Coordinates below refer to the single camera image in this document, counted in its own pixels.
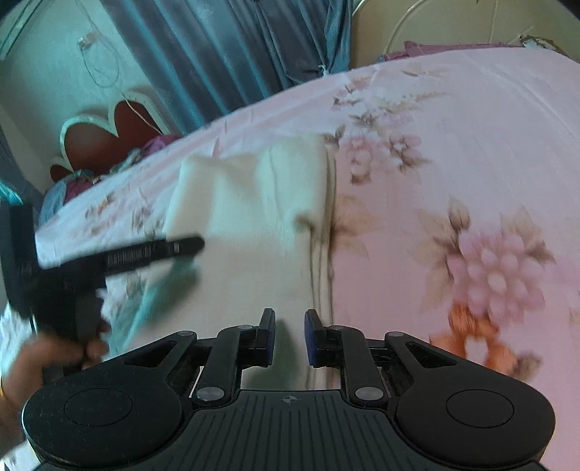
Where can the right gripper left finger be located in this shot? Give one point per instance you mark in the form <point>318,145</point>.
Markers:
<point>225,357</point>

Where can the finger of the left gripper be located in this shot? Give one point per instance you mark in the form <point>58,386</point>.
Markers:
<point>128,258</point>

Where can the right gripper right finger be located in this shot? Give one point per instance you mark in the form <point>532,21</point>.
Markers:
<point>346,350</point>

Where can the white small garment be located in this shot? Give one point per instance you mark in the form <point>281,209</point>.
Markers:
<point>265,219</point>

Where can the person's left hand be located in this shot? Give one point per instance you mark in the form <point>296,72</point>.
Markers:
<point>26,374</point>

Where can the magenta crumpled blanket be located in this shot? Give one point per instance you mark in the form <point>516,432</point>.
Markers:
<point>78,182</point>

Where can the red heart-shaped headboard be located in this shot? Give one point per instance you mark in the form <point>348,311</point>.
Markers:
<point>96,143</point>

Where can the blue-grey curtain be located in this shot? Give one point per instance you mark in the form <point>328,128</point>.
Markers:
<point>207,59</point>

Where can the magenta pillow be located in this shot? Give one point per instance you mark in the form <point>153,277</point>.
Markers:
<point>413,49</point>

